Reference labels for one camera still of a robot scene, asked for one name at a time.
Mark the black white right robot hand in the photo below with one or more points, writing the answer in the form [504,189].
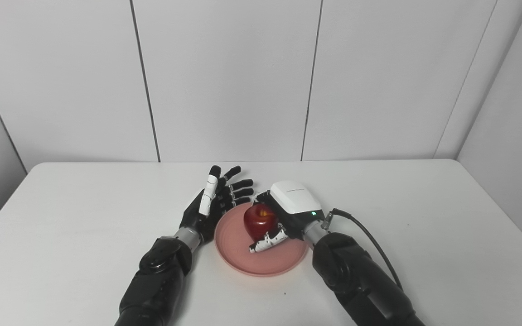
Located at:
[295,199]

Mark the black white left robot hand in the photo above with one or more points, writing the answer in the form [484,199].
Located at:
[209,199]

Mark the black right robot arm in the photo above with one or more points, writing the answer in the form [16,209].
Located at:
[360,276]

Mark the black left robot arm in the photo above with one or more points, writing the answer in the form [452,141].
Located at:
[157,280]

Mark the red apple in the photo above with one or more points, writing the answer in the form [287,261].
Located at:
[258,222]

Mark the pink round plate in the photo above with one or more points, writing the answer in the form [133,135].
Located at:
[270,262]

